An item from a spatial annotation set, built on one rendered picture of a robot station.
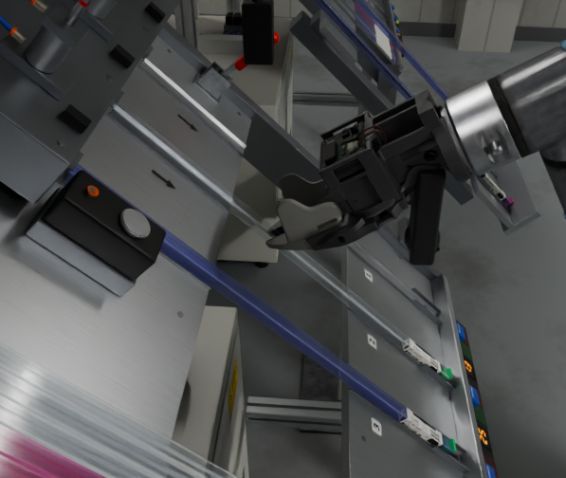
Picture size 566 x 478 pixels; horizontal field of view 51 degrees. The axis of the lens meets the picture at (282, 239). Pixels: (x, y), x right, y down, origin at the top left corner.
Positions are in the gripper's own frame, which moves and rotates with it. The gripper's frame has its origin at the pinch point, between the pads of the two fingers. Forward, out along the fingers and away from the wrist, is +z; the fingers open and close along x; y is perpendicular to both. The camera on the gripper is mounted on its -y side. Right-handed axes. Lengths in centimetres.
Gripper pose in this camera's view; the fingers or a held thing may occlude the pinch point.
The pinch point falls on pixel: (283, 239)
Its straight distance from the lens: 62.3
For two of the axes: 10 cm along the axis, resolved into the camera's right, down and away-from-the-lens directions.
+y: -5.3, -6.8, -5.0
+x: -0.8, 6.3, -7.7
